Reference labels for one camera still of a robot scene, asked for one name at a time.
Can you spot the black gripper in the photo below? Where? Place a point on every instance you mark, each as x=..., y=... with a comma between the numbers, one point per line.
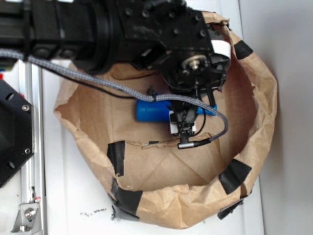
x=169, y=36

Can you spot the blue plastic bottle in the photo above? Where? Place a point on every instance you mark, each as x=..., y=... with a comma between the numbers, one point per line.
x=168, y=111

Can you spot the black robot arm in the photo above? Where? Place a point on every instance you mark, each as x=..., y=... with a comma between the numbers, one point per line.
x=87, y=32

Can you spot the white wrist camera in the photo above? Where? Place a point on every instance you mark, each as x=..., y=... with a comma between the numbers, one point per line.
x=183, y=123

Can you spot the aluminium frame rail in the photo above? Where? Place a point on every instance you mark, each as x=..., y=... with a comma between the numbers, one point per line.
x=33, y=171

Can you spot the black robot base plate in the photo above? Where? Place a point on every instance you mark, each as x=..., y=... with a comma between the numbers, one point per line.
x=16, y=137

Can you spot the metal corner bracket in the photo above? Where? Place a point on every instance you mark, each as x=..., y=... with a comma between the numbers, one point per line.
x=28, y=220

